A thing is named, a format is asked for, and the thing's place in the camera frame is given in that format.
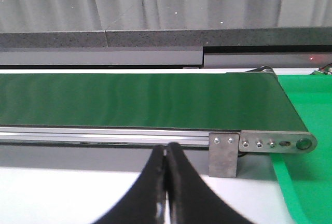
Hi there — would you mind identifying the steel conveyor support bracket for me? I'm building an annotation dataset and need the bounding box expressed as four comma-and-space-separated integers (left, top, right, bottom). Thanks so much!
209, 132, 240, 178

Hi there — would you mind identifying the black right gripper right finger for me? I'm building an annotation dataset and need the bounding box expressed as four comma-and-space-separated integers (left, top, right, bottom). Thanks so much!
166, 143, 251, 223

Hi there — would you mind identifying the green conveyor belt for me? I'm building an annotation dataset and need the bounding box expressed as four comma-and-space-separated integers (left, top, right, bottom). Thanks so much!
1, 73, 307, 131

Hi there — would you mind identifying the small green circuit board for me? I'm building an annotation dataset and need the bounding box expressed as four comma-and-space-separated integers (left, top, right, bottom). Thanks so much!
311, 63, 332, 75

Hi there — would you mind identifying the steel conveyor end plate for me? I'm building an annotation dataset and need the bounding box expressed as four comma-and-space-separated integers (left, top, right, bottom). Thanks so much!
239, 130, 317, 154

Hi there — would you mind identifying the bright green mat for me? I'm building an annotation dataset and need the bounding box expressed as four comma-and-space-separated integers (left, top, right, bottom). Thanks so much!
270, 75, 331, 223

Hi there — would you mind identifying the grey stone counter slab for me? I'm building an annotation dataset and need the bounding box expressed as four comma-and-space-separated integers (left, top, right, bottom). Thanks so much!
1, 0, 331, 48

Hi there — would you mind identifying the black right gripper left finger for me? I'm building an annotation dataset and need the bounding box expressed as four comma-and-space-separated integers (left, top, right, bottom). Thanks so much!
96, 145, 165, 223

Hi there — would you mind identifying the aluminium conveyor side rail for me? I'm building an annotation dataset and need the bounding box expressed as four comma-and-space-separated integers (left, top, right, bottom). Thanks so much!
1, 127, 209, 147

